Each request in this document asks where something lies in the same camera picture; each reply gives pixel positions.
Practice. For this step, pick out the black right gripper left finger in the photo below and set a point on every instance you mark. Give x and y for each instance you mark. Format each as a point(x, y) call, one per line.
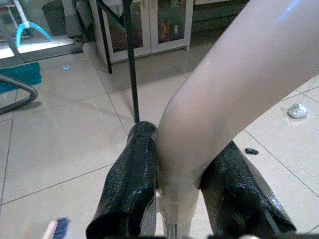
point(129, 181)

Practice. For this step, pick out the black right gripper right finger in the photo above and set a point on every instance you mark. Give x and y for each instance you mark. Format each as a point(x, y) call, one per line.
point(239, 194)

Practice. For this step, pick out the small black floor scrap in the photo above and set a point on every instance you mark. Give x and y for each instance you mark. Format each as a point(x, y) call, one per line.
point(251, 151)

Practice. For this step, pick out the teal floor mat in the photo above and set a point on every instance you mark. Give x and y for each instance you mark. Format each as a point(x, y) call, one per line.
point(20, 76)

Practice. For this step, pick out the broom with blue bristles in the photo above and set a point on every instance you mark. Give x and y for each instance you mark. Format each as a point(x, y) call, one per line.
point(56, 229)

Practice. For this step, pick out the crumpled silver foil ball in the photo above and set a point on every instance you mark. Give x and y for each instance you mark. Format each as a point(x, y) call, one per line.
point(298, 111)

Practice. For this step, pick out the black metal table leg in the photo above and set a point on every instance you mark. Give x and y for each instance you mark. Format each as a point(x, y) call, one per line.
point(131, 62)
point(104, 37)

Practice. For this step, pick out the white glass door cabinet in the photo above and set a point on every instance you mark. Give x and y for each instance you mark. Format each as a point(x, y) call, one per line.
point(149, 27)

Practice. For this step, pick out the white and teal mop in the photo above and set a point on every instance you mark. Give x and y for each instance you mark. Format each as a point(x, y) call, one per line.
point(28, 25)

